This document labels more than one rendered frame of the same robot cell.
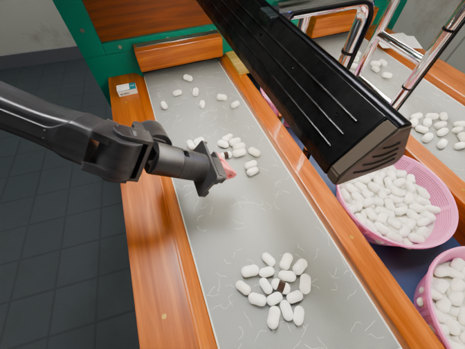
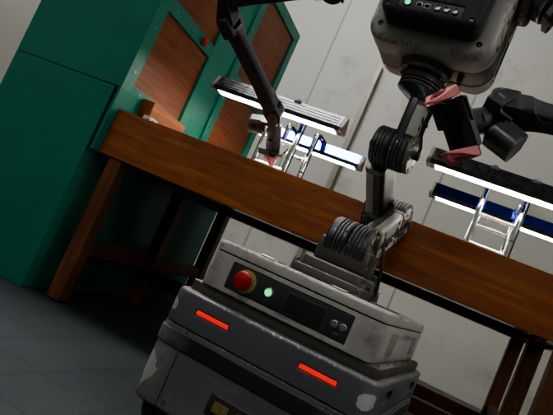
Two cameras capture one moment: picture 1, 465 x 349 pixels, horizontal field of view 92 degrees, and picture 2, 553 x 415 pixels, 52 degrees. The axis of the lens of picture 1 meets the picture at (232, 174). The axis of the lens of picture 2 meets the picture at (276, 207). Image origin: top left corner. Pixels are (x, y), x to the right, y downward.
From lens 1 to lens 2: 2.21 m
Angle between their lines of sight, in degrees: 73
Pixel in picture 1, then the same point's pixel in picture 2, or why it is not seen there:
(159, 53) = (162, 113)
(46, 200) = not seen: outside the picture
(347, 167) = (343, 125)
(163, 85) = not seen: hidden behind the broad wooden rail
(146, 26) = (151, 94)
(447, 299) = not seen: hidden behind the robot
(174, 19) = (163, 101)
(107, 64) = (125, 100)
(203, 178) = (279, 148)
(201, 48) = (176, 126)
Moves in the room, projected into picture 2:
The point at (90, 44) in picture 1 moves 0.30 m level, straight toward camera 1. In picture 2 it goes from (130, 81) to (198, 109)
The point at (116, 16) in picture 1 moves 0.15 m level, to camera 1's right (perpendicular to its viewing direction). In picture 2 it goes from (146, 78) to (173, 95)
